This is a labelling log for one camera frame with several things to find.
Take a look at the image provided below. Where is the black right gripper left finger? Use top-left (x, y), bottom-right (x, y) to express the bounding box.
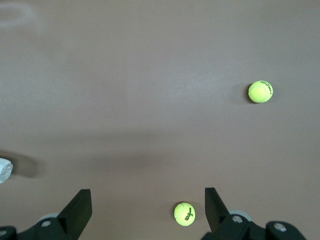
top-left (17, 189), bottom-right (93, 240)

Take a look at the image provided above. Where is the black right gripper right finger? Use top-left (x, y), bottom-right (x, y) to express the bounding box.
top-left (201, 187), bottom-right (267, 240)

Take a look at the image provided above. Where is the clear tennis ball can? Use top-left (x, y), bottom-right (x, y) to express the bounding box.
top-left (0, 157), bottom-right (14, 185)

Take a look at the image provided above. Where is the yellow tennis ball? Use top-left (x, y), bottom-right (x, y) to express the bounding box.
top-left (173, 201), bottom-right (197, 227)
top-left (247, 80), bottom-right (274, 104)

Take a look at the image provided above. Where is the brown table mat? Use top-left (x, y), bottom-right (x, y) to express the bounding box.
top-left (0, 0), bottom-right (320, 240)

